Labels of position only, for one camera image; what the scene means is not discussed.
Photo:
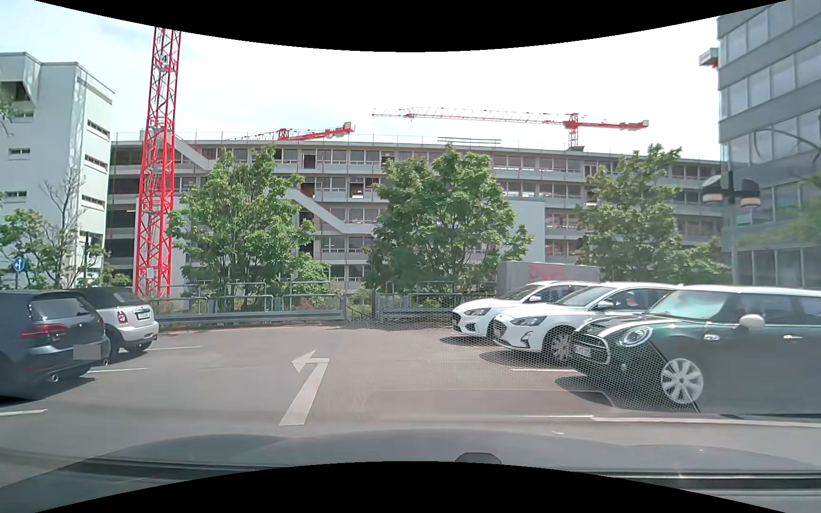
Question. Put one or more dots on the grey glass office building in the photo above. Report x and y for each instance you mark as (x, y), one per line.
(785, 107)

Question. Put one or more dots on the blue round road sign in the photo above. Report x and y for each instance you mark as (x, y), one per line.
(20, 265)

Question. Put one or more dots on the dark grey hatchback car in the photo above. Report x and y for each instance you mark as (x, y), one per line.
(22, 342)

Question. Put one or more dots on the small sparse tree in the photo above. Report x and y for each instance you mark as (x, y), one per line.
(43, 249)

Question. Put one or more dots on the car's own bonnet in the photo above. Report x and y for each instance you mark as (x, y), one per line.
(410, 452)

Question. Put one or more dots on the long grey multi-storey building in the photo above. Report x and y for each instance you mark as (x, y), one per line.
(353, 192)

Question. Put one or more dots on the white small car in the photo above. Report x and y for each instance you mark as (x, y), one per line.
(125, 319)

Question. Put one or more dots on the red tower crane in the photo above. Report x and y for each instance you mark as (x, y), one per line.
(571, 127)

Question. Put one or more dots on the red lattice crane mast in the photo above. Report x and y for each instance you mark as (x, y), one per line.
(157, 178)

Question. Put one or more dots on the double-headed lamp post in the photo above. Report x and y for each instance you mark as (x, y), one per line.
(731, 206)

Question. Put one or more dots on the white estate car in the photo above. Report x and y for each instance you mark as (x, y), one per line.
(567, 320)

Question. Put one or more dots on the dark green car white roof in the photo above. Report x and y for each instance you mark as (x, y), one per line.
(731, 356)

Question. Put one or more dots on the red crane jib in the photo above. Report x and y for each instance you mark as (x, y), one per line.
(311, 133)

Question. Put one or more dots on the grey asphalt road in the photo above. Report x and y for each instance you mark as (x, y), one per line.
(396, 370)

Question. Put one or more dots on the road markings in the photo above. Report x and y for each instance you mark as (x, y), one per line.
(305, 400)

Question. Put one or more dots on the grey guard rail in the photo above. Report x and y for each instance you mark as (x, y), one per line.
(250, 318)

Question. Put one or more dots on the metal railing fence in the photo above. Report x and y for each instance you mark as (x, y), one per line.
(296, 299)

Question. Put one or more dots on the white tall building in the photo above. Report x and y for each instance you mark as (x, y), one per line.
(50, 157)

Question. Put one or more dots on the grey container with red graffiti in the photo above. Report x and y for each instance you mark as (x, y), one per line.
(546, 273)

